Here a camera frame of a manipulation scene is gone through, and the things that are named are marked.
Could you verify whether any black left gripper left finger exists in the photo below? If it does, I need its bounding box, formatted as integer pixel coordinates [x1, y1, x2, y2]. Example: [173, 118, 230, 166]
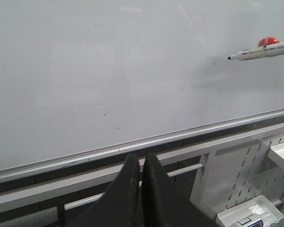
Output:
[66, 154, 140, 227]

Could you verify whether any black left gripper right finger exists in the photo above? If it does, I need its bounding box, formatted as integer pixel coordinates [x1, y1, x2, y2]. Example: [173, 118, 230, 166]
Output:
[142, 154, 217, 227]

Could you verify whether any red round magnet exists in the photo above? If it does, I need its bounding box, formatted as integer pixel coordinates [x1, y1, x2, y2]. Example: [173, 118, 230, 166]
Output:
[258, 36, 280, 47]

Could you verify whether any white whiteboard marker pen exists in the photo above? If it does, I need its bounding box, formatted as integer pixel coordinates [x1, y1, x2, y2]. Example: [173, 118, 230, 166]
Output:
[228, 42, 284, 61]

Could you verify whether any whiteboard eraser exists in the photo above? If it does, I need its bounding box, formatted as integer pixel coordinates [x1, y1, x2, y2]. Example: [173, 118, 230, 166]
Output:
[231, 214, 264, 227]

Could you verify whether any large white whiteboard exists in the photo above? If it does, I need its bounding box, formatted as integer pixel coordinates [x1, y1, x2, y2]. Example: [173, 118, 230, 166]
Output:
[0, 0, 284, 181]

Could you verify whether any white perforated metal panel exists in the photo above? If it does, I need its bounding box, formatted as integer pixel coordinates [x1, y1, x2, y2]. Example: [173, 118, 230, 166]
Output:
[190, 133, 284, 214]

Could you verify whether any white plastic tray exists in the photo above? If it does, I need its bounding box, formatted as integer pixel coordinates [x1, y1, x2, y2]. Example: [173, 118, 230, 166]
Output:
[216, 195, 284, 227]

